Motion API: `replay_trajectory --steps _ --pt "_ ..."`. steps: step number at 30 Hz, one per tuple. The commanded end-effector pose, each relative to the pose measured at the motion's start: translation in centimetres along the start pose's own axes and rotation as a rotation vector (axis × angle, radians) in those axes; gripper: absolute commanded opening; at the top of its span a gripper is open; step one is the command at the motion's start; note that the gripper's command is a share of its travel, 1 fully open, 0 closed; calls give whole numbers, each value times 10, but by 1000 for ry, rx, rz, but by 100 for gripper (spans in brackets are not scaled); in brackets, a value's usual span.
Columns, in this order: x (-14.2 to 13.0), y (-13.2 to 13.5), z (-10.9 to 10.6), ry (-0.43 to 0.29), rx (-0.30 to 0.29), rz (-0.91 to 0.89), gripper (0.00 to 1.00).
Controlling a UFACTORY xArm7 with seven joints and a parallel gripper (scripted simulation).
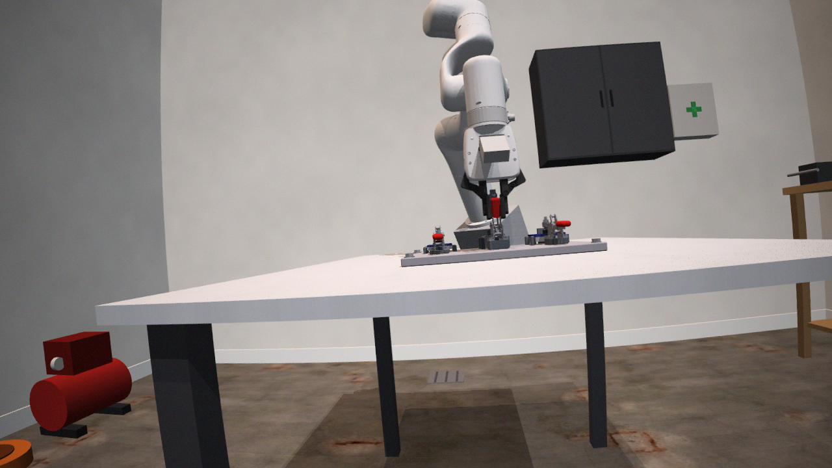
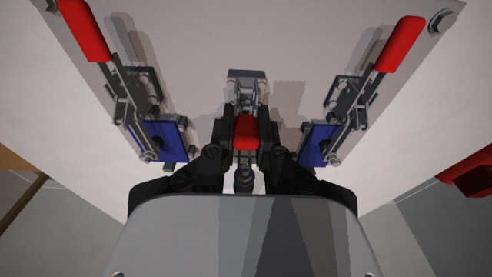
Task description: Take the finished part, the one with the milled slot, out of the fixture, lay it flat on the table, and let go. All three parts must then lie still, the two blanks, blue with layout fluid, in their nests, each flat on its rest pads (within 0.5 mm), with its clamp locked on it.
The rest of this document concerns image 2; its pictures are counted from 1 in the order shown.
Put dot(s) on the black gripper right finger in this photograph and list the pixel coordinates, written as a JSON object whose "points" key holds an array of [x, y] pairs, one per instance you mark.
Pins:
{"points": [[284, 176]]}

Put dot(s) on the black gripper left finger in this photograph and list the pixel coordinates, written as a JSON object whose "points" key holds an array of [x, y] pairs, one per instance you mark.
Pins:
{"points": [[205, 174]]}

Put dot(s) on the grey fixture plate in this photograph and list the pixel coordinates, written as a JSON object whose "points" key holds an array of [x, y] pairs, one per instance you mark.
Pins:
{"points": [[301, 45]]}

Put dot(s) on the blue flat plate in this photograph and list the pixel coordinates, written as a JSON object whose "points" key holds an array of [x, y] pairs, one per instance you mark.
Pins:
{"points": [[175, 146], [309, 154]]}

